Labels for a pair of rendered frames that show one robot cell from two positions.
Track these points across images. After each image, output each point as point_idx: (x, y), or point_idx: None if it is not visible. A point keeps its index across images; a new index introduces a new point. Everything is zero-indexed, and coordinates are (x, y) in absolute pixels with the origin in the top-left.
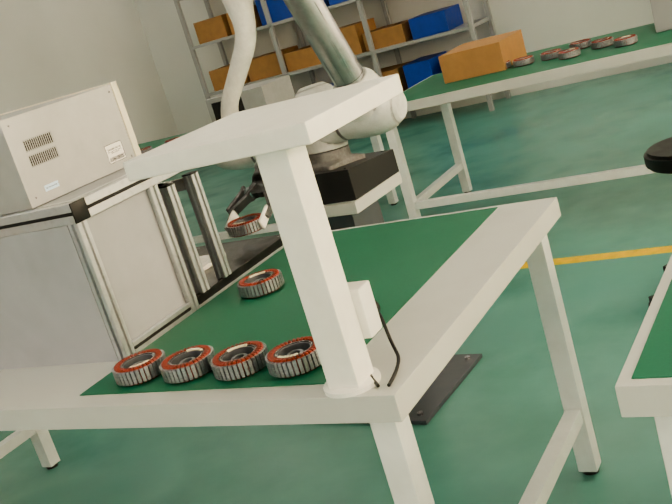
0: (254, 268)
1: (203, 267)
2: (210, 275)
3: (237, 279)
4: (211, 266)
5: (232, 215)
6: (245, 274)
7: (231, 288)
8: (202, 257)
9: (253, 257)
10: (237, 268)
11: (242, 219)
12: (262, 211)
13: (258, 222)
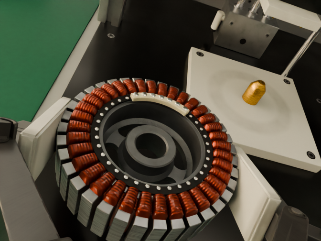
0: (67, 68)
1: (190, 65)
2: (150, 39)
3: (90, 37)
4: (185, 87)
5: (253, 182)
6: (80, 49)
7: (83, 5)
8: (250, 133)
9: (73, 73)
10: (94, 35)
11: (187, 178)
12: (49, 117)
13: (67, 98)
